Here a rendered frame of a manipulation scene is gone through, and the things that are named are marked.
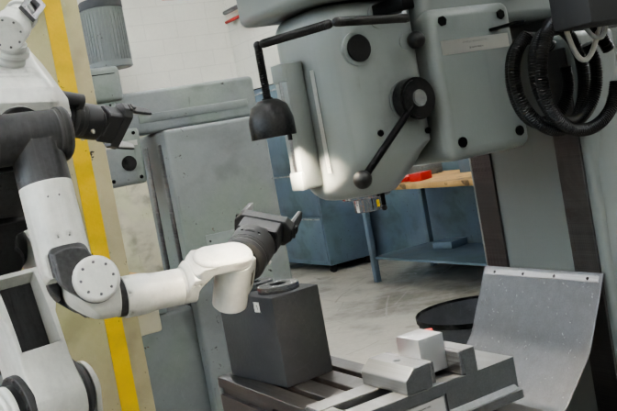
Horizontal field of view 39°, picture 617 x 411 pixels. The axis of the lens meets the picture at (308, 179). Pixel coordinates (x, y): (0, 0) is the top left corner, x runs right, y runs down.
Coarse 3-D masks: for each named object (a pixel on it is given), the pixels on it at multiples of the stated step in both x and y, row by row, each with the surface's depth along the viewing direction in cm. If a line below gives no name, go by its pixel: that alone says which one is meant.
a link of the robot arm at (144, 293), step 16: (160, 272) 153; (176, 272) 153; (128, 288) 148; (144, 288) 149; (160, 288) 150; (176, 288) 152; (80, 304) 146; (96, 304) 144; (112, 304) 146; (128, 304) 148; (144, 304) 149; (160, 304) 151; (176, 304) 153
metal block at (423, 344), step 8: (400, 336) 146; (408, 336) 145; (416, 336) 144; (424, 336) 143; (432, 336) 143; (440, 336) 144; (400, 344) 146; (408, 344) 144; (416, 344) 142; (424, 344) 142; (432, 344) 143; (440, 344) 144; (400, 352) 146; (408, 352) 144; (416, 352) 142; (424, 352) 142; (432, 352) 143; (440, 352) 144; (432, 360) 143; (440, 360) 144; (440, 368) 144
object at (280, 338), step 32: (256, 288) 188; (288, 288) 180; (224, 320) 193; (256, 320) 182; (288, 320) 178; (320, 320) 183; (256, 352) 184; (288, 352) 178; (320, 352) 182; (288, 384) 177
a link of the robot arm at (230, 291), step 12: (240, 240) 163; (252, 240) 163; (252, 252) 162; (264, 252) 164; (252, 264) 159; (264, 264) 164; (216, 276) 158; (228, 276) 156; (240, 276) 156; (252, 276) 161; (216, 288) 159; (228, 288) 157; (240, 288) 158; (216, 300) 160; (228, 300) 158; (240, 300) 159; (228, 312) 160
